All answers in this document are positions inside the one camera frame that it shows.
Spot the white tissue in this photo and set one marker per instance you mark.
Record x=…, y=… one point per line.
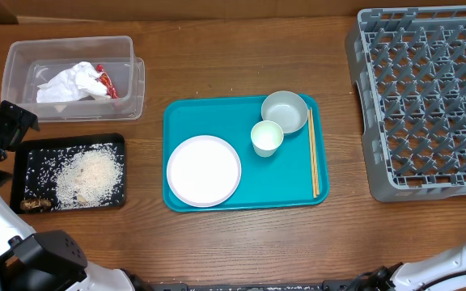
x=78, y=82

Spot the red snack wrapper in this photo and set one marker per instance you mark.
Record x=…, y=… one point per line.
x=105, y=80

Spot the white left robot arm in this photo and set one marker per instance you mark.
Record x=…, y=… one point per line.
x=49, y=260

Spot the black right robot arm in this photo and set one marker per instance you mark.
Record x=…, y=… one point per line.
x=445, y=271

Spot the black food waste tray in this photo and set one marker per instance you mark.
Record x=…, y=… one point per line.
x=37, y=162

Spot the grey dishwasher rack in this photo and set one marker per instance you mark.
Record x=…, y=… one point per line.
x=409, y=67

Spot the brown food scrap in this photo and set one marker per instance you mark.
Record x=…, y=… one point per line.
x=35, y=205

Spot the spilled rice pile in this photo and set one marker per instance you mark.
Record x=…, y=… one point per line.
x=92, y=177

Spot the clear plastic bin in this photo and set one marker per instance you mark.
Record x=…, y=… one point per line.
x=32, y=63

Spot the large white plate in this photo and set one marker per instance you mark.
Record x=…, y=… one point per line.
x=203, y=171

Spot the pale green cup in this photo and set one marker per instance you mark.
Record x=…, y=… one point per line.
x=266, y=137

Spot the grey-green bowl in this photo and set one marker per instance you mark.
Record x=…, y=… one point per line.
x=287, y=109

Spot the wooden chopstick outer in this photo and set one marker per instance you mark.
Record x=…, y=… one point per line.
x=316, y=153

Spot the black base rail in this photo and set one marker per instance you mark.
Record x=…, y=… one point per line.
x=327, y=285

